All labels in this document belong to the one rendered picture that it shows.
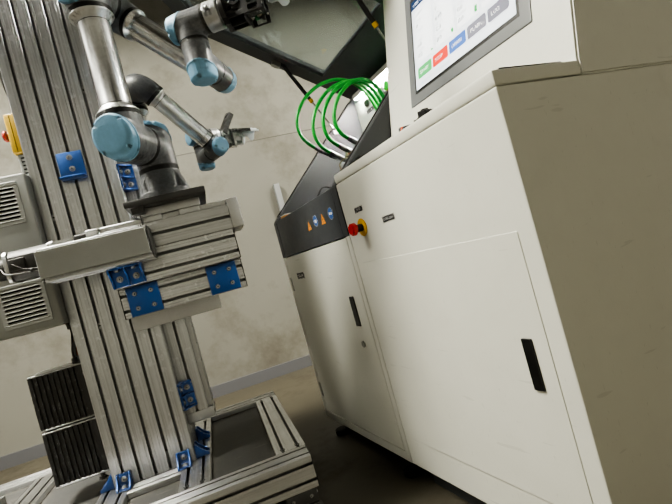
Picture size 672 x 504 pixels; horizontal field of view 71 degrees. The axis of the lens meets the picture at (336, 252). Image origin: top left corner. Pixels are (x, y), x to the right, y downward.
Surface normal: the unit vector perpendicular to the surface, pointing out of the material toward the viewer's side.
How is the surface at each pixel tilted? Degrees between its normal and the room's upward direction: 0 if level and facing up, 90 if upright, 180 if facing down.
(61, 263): 90
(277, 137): 90
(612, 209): 90
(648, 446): 90
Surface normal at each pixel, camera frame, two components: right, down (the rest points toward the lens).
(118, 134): -0.14, 0.17
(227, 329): 0.26, -0.07
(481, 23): -0.92, 0.00
